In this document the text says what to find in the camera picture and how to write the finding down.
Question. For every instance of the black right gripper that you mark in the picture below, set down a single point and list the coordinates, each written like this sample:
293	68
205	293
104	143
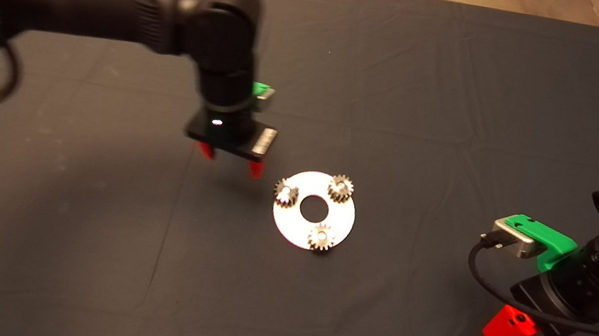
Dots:
556	309

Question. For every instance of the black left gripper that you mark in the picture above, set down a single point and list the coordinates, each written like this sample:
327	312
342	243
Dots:
232	135

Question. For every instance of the small steel planetary gear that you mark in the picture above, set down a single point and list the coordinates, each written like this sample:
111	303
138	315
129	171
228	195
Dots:
321	237
340	190
286	193

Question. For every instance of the white round pegged plate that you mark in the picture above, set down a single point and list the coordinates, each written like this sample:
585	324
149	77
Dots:
295	228

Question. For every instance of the dark grey table cloth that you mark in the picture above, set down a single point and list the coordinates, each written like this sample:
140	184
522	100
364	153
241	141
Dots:
415	59

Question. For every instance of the left wrist green camera mount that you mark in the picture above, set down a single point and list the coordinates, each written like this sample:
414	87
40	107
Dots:
259	89

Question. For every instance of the wrist green camera mount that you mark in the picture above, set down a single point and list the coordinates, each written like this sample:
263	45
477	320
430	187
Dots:
552	241
259	89

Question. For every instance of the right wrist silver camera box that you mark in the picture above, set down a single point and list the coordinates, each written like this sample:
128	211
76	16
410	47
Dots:
516	236

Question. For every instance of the right wrist green camera mount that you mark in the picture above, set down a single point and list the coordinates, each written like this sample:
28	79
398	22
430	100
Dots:
552	241

